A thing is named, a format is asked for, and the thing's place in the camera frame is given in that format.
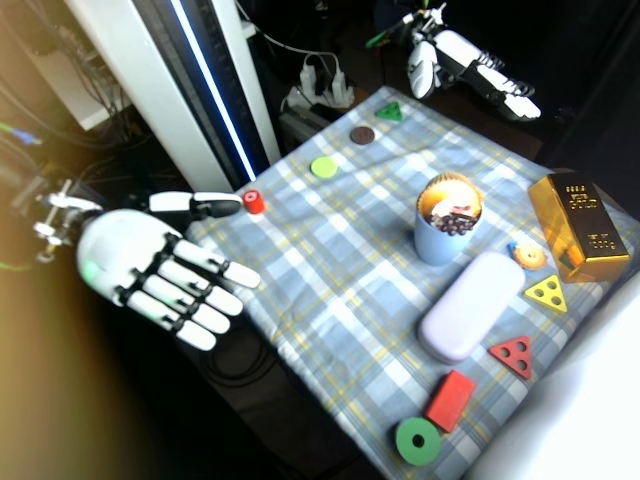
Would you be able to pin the grey metal box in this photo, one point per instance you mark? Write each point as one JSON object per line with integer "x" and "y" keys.
{"x": 300, "y": 125}

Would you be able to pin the gold bar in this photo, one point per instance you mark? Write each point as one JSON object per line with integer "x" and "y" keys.
{"x": 590, "y": 225}

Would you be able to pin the red triangle block with holes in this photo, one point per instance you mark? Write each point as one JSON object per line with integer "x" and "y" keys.
{"x": 516, "y": 354}

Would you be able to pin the red rectangular block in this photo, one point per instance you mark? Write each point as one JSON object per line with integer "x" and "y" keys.
{"x": 450, "y": 400}

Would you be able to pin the green sandwich cookie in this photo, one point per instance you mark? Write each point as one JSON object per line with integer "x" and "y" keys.
{"x": 324, "y": 167}

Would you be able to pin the blue plastic cup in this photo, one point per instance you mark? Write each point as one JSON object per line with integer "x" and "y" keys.
{"x": 440, "y": 250}

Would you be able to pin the blueberry chocolate cupcake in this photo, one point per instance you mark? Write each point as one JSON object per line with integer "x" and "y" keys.
{"x": 450, "y": 192}

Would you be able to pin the white cabinet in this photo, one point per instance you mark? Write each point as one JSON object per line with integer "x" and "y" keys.
{"x": 90, "y": 100}

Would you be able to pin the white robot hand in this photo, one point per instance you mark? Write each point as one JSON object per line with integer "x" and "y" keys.
{"x": 457, "y": 50}
{"x": 125, "y": 250}

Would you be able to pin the blue plaid tablecloth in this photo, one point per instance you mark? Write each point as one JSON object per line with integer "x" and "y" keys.
{"x": 350, "y": 325}

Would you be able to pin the blue block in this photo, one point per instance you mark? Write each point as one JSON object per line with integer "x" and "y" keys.
{"x": 511, "y": 248}

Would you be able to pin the yellow triangle block with holes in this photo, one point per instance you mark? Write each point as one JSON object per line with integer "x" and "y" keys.
{"x": 548, "y": 294}

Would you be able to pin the white column with blue strip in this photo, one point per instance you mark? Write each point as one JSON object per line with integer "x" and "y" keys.
{"x": 150, "y": 75}

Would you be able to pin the brown sandwich cookie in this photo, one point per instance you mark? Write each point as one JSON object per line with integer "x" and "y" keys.
{"x": 362, "y": 135}

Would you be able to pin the lilac glasses case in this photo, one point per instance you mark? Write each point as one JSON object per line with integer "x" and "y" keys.
{"x": 470, "y": 305}

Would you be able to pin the red cylinder with white mark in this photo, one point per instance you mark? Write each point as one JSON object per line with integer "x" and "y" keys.
{"x": 254, "y": 202}

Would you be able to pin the green triangle block with holes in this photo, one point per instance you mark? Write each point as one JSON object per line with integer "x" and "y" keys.
{"x": 385, "y": 114}

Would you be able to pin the swirl butter biscuit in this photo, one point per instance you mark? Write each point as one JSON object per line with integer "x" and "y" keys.
{"x": 531, "y": 257}

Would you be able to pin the white power strip with plugs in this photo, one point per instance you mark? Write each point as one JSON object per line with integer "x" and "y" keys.
{"x": 337, "y": 92}

